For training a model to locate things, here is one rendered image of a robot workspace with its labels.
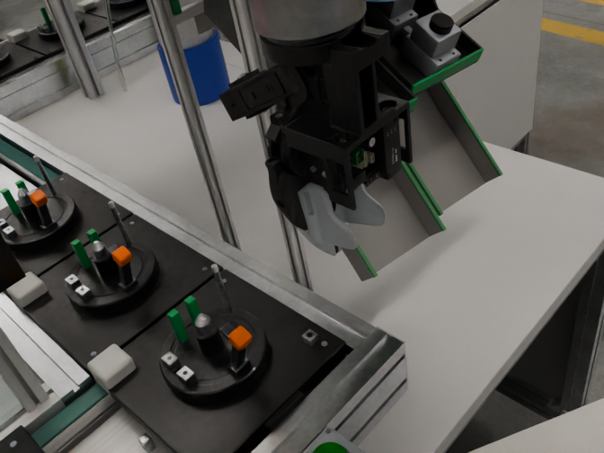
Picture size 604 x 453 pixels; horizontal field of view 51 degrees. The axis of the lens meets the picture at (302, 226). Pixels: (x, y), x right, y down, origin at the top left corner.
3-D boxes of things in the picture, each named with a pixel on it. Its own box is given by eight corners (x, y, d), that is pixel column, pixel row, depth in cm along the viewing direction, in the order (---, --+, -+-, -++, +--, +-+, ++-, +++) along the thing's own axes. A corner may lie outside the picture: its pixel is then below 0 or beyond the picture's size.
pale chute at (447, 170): (486, 182, 98) (503, 173, 93) (425, 222, 93) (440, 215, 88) (390, 31, 99) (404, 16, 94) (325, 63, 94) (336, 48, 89)
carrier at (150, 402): (348, 350, 81) (336, 283, 73) (208, 491, 69) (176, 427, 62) (227, 277, 96) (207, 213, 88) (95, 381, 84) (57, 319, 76)
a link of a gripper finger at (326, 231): (352, 295, 52) (340, 207, 46) (301, 266, 55) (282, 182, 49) (376, 272, 53) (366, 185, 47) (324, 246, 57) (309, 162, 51)
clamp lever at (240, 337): (249, 362, 76) (253, 334, 70) (237, 373, 75) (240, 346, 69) (228, 342, 78) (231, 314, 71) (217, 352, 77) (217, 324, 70)
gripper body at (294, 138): (351, 220, 44) (330, 63, 37) (268, 183, 50) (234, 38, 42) (415, 167, 48) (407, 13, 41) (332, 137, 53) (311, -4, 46)
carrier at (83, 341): (226, 276, 96) (205, 212, 88) (93, 380, 84) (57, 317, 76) (137, 221, 111) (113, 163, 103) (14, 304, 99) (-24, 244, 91)
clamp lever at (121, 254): (137, 281, 91) (132, 253, 85) (125, 289, 90) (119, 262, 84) (121, 265, 92) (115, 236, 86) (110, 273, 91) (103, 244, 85)
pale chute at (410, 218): (430, 235, 90) (447, 228, 86) (361, 282, 85) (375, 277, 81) (327, 72, 91) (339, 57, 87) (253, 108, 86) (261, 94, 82)
